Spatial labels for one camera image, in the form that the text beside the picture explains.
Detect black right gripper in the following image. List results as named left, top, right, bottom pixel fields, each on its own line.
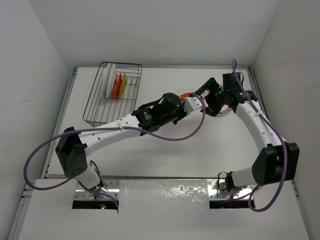
left=195, top=77, right=229, bottom=116

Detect orange plate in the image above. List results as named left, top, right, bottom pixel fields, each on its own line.
left=180, top=92, right=193, bottom=99
left=112, top=73, right=122, bottom=98

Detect white plate teal rim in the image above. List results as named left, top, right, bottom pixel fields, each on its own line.
left=216, top=105, right=232, bottom=117

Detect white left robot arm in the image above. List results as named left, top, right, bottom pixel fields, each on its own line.
left=55, top=92, right=187, bottom=190

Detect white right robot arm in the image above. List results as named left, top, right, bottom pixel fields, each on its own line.
left=195, top=73, right=300, bottom=192

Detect yellow plate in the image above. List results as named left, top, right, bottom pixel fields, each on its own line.
left=117, top=73, right=127, bottom=98

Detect white foam cover board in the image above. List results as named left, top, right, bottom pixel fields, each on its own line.
left=19, top=180, right=309, bottom=240

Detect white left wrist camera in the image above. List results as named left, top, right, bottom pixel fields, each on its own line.
left=183, top=96, right=202, bottom=114

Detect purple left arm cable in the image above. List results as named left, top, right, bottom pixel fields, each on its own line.
left=23, top=92, right=207, bottom=208

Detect wire dish rack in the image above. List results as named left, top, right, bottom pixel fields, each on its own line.
left=82, top=61, right=143, bottom=127

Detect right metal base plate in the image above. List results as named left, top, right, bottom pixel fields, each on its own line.
left=207, top=178, right=252, bottom=201

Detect metal base plate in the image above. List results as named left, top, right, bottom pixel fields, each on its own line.
left=73, top=178, right=120, bottom=202
left=207, top=178, right=252, bottom=201

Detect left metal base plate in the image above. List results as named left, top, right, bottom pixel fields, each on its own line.
left=73, top=178, right=120, bottom=202

